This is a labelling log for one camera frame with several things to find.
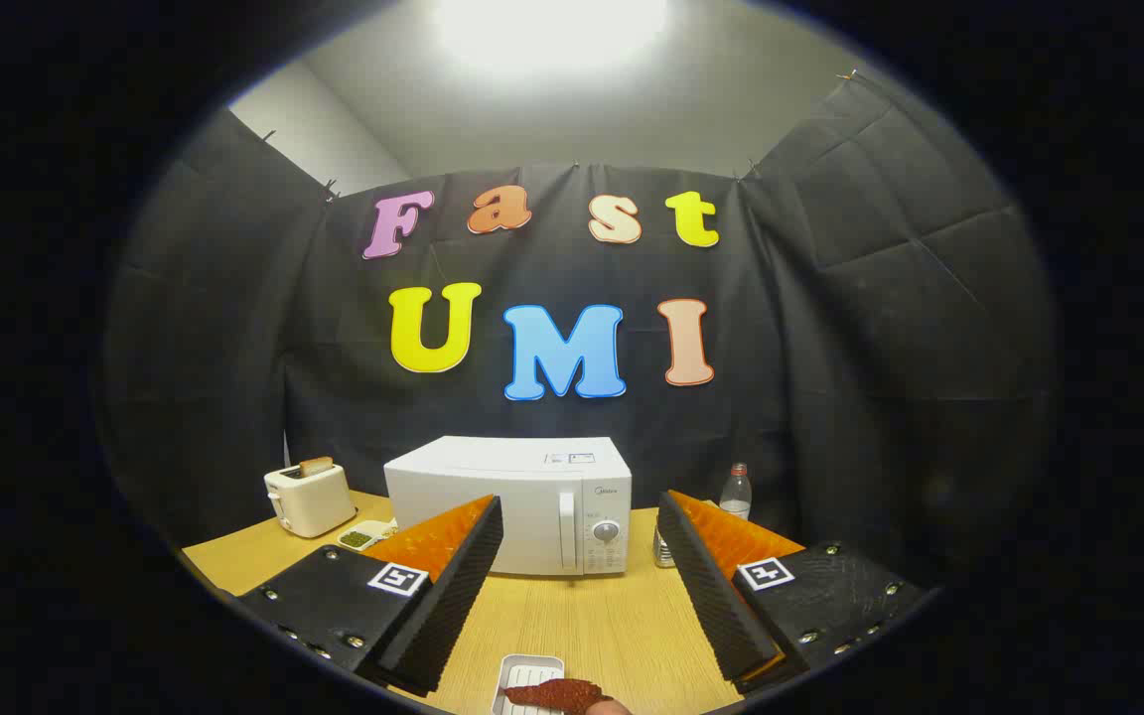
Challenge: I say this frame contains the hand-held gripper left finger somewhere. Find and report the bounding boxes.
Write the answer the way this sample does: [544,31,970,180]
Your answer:
[234,495,505,698]

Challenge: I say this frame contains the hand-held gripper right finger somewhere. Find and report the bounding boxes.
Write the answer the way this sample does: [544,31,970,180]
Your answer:
[656,489,930,696]

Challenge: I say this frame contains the white toaster oven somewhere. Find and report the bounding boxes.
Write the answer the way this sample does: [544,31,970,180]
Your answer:
[383,435,635,579]

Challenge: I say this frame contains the reddish brown meat slice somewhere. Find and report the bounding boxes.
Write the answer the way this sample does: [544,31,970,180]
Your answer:
[502,678,615,715]

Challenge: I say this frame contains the cream pop-up toaster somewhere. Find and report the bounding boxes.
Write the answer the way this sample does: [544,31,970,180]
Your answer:
[264,462,358,539]

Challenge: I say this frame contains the clear plastic bottle red label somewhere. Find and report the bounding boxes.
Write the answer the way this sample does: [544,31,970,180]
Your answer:
[719,463,754,522]

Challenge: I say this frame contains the small white rectangular tray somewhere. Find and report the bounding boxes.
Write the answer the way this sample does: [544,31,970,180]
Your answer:
[490,653,566,715]

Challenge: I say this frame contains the white divided dish of beans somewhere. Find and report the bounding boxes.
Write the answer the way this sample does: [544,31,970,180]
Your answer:
[337,518,399,552]

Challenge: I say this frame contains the ceiling light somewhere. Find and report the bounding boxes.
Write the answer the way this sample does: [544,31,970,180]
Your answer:
[433,0,672,71]

